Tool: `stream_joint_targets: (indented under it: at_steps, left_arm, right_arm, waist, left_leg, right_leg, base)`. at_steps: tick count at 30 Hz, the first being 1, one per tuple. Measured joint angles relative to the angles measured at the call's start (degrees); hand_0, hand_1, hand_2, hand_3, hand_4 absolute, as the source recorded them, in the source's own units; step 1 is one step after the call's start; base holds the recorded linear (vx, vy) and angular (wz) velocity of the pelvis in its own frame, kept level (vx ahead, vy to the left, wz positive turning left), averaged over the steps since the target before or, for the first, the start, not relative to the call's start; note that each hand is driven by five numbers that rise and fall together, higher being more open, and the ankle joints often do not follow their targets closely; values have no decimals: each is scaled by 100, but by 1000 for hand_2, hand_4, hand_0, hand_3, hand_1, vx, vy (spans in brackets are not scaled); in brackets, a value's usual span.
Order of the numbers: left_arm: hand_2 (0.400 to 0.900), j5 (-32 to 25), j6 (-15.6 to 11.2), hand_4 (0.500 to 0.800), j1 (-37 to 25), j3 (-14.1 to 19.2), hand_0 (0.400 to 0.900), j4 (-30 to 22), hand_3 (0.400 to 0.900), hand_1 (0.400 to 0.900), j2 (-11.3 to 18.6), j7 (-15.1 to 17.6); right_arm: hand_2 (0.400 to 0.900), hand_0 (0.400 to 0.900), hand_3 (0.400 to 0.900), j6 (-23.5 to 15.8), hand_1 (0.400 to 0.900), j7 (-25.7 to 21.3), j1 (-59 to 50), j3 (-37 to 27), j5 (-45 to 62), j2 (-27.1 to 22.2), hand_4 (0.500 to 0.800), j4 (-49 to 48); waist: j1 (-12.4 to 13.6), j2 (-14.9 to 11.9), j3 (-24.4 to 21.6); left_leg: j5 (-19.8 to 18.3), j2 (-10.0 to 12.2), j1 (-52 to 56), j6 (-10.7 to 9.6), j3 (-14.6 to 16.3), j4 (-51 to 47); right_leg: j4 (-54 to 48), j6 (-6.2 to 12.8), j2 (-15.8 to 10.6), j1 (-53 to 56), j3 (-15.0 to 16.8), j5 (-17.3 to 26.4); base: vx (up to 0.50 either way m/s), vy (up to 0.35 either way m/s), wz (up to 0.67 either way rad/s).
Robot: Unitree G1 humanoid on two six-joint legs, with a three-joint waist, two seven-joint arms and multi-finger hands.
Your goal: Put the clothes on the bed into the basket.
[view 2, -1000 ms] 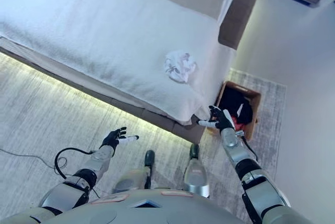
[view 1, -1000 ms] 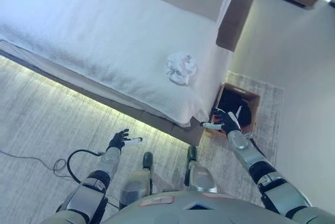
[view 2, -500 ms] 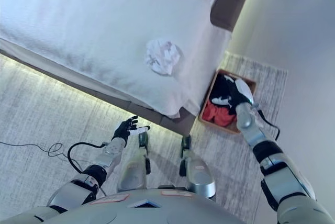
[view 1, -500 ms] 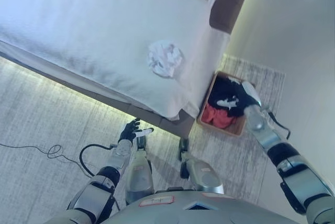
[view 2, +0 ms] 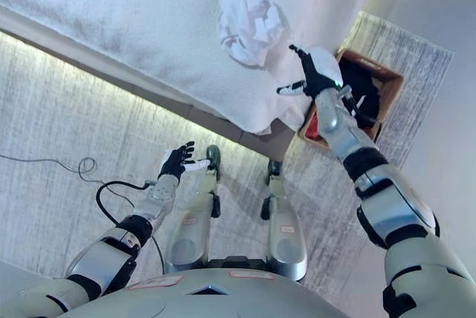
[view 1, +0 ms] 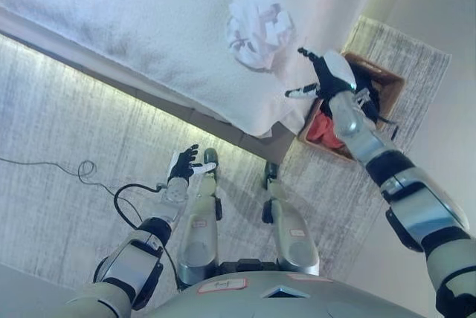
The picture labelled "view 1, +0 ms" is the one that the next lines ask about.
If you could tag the black clothes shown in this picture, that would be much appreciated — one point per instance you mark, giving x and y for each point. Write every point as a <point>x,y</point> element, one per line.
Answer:
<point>366,84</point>

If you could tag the white textured blanket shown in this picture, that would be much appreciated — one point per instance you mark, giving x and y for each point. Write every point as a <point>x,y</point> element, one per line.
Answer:
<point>148,17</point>

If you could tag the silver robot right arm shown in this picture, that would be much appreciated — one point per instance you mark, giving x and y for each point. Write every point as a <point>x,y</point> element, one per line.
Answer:
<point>416,199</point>

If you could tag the crumpled white clothes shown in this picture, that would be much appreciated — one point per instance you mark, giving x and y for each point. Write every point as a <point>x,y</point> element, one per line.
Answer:
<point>256,32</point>

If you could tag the grey striped rug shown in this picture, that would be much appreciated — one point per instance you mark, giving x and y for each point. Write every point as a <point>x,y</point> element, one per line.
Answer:
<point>74,117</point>

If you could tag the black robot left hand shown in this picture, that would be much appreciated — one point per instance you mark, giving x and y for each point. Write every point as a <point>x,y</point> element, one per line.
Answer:
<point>182,165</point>

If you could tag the brown laundry basket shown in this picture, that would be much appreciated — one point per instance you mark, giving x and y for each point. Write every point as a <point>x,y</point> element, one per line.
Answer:
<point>390,87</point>

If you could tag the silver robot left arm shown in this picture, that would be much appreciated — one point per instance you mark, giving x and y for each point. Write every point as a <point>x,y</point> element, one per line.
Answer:
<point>134,258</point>

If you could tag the red clothes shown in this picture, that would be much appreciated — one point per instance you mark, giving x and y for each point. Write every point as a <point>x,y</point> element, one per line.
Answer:
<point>323,130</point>

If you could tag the silver robot right leg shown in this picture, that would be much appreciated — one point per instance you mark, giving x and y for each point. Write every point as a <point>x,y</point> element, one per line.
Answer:
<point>294,236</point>

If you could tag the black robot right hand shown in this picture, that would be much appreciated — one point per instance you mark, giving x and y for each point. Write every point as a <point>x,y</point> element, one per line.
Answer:
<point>334,73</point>

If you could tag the grey robot torso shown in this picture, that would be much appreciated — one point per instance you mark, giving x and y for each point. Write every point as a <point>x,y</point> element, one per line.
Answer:
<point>282,297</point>

